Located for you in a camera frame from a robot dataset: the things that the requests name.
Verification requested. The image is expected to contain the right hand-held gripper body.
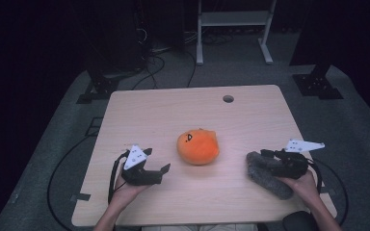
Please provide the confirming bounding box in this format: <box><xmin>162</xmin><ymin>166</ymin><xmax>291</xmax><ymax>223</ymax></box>
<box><xmin>271</xmin><ymin>139</ymin><xmax>326</xmax><ymax>180</ymax></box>

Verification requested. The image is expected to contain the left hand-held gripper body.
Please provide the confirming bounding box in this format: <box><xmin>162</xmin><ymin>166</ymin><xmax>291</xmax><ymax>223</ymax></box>
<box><xmin>120</xmin><ymin>144</ymin><xmax>163</xmax><ymax>187</ymax></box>

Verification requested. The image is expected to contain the grey fluffy cloth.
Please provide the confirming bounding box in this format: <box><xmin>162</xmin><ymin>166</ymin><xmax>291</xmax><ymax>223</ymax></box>
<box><xmin>246</xmin><ymin>151</ymin><xmax>295</xmax><ymax>200</ymax></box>

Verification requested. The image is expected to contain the orange plush toy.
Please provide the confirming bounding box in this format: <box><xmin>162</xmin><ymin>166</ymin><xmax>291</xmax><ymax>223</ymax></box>
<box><xmin>176</xmin><ymin>128</ymin><xmax>221</xmax><ymax>167</ymax></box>

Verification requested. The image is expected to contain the person's left hand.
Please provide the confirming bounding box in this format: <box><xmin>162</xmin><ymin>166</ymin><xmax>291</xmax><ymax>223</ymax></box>
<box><xmin>110</xmin><ymin>171</ymin><xmax>150</xmax><ymax>210</ymax></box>

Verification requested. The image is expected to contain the person's right hand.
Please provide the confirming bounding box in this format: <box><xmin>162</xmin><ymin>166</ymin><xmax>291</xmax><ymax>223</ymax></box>
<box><xmin>276</xmin><ymin>169</ymin><xmax>319</xmax><ymax>208</ymax></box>

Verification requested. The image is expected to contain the black stand base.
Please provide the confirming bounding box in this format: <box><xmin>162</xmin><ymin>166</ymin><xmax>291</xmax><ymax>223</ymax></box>
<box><xmin>75</xmin><ymin>64</ymin><xmax>123</xmax><ymax>105</ymax></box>
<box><xmin>291</xmin><ymin>62</ymin><xmax>345</xmax><ymax>100</ymax></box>

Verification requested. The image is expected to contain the black equipment tower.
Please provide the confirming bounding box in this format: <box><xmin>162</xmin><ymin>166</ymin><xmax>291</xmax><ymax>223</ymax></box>
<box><xmin>141</xmin><ymin>0</ymin><xmax>186</xmax><ymax>54</ymax></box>

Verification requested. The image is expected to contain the left hand-held gripper cable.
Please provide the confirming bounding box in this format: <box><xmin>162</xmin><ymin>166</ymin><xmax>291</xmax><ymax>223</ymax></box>
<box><xmin>108</xmin><ymin>150</ymin><xmax>131</xmax><ymax>205</ymax></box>

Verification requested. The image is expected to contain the hand-held gripper cable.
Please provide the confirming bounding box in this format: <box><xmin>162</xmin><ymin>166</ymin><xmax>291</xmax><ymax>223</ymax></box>
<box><xmin>108</xmin><ymin>150</ymin><xmax>131</xmax><ymax>205</ymax></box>
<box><xmin>306</xmin><ymin>158</ymin><xmax>324</xmax><ymax>193</ymax></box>

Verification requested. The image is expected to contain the right hand-held gripper cable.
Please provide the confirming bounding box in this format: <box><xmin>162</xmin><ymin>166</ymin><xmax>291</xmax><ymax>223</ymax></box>
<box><xmin>306</xmin><ymin>158</ymin><xmax>324</xmax><ymax>193</ymax></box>

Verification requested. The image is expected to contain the black floor cable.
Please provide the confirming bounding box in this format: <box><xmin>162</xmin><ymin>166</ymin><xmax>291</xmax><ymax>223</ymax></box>
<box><xmin>46</xmin><ymin>134</ymin><xmax>94</xmax><ymax>231</ymax></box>
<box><xmin>314</xmin><ymin>158</ymin><xmax>350</xmax><ymax>230</ymax></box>
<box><xmin>131</xmin><ymin>54</ymin><xmax>167</xmax><ymax>90</ymax></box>
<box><xmin>186</xmin><ymin>50</ymin><xmax>198</xmax><ymax>89</ymax></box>

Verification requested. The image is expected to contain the white metal stand frame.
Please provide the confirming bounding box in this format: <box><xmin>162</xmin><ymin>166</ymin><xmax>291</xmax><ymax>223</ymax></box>
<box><xmin>196</xmin><ymin>0</ymin><xmax>278</xmax><ymax>66</ymax></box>

